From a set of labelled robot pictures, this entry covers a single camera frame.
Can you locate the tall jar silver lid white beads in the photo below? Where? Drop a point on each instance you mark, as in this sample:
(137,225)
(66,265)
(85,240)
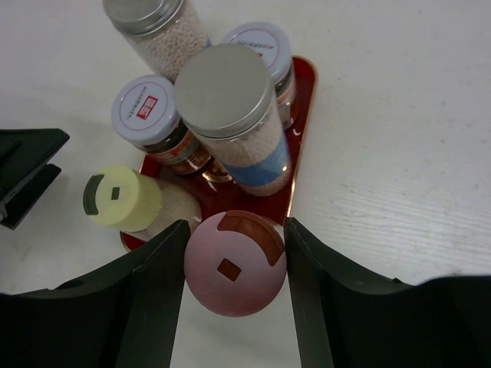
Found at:
(165,34)

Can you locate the short jar white lid red logo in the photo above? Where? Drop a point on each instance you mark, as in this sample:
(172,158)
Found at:
(144,114)

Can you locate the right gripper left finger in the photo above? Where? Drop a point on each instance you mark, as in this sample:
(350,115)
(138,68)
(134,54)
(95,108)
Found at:
(123,314)

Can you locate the tall jar silver lid blue label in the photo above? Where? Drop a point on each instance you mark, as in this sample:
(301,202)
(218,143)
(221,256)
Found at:
(226,97)

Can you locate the red rectangular tray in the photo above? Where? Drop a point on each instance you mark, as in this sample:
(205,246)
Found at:
(215,190)

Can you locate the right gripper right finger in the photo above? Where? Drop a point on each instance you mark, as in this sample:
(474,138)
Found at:
(349,316)

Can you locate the yellow cap shaker bottle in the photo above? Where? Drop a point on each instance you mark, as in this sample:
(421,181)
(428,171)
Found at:
(121,198)

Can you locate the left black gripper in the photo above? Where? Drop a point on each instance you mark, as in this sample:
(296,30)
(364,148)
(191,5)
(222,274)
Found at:
(26,171)

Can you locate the pink cap shaker bottle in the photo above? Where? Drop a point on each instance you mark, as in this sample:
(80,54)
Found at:
(235,263)

